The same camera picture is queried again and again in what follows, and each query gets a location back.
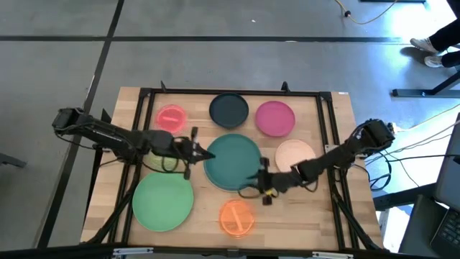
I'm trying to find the black desk foot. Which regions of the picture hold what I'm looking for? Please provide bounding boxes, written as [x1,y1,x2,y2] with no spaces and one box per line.
[391,68,460,99]

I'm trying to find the orange transparent plastic plate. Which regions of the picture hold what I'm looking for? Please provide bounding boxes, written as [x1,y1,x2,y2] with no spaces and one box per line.
[218,199,257,238]

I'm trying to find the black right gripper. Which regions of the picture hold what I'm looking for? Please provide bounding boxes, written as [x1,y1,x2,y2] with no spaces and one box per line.
[247,157,303,206]

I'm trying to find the green transparent plastic plate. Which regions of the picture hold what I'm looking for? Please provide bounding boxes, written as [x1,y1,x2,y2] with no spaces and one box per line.
[143,153,180,174]

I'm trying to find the red transparent plastic plate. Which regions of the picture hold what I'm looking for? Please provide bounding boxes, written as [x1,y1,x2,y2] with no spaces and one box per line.
[155,104,188,135]

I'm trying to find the person's leg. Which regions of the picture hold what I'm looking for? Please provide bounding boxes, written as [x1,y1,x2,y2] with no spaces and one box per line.
[428,17,460,52]
[441,50,460,68]

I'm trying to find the person's shoe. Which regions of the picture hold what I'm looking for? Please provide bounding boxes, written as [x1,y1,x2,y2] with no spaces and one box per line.
[410,37,438,55]
[423,55,445,69]

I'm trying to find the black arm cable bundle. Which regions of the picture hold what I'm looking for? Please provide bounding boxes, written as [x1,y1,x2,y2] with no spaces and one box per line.
[362,150,460,192]

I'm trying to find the silver metal bracket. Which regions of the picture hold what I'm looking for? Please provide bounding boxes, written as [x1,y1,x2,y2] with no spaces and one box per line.
[112,247,155,258]
[311,251,355,259]

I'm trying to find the teal large plastic plate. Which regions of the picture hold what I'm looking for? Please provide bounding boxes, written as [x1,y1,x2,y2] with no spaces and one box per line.
[203,133,262,191]

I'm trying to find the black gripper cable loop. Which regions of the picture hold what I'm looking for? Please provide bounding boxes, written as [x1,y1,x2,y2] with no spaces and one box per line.
[160,155,181,174]
[236,183,266,200]

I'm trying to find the black frame beam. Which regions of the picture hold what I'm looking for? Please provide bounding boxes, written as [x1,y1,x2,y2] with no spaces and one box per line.
[0,242,460,259]

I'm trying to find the beige plastic plate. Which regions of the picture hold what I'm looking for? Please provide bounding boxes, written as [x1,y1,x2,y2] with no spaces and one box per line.
[275,139,317,173]

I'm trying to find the magenta plastic plate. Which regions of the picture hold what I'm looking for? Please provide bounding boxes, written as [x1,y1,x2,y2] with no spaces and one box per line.
[254,100,296,138]

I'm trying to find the dark navy plastic plate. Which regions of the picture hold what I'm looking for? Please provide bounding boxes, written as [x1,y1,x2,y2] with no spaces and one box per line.
[208,92,250,130]

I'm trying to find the light green large plate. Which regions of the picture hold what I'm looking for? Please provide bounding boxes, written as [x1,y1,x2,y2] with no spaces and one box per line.
[132,171,195,233]

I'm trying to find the grey laptop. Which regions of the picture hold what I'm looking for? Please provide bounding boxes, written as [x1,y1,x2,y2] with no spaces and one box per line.
[429,114,460,259]

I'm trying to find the yellow floor cable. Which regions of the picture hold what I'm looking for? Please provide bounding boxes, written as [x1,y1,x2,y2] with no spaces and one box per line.
[333,0,398,26]

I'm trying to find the dark furniture foot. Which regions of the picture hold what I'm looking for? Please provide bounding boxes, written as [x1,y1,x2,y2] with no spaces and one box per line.
[0,152,28,169]

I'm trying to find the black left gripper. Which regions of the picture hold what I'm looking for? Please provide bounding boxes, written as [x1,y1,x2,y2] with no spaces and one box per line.
[174,126,216,181]

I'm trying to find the black aluminium table frame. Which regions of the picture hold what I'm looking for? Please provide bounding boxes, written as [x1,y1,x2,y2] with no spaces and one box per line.
[86,81,385,253]

